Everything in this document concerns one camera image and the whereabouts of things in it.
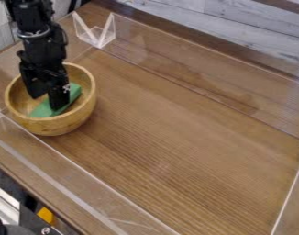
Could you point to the green rectangular block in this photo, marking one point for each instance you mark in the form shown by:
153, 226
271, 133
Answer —
43, 110

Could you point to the yellow and black device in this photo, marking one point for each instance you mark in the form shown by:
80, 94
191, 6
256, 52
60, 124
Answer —
39, 219

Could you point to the clear acrylic corner bracket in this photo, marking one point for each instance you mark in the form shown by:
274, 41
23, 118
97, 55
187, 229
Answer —
96, 36

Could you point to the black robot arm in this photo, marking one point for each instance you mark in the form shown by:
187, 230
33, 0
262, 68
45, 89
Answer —
32, 14

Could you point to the brown wooden bowl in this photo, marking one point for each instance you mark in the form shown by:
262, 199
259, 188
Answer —
49, 122

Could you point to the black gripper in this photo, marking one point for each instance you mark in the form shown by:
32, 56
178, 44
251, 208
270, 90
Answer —
41, 61

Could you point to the clear acrylic barrier wall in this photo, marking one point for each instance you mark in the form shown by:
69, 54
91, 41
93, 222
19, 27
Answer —
188, 152

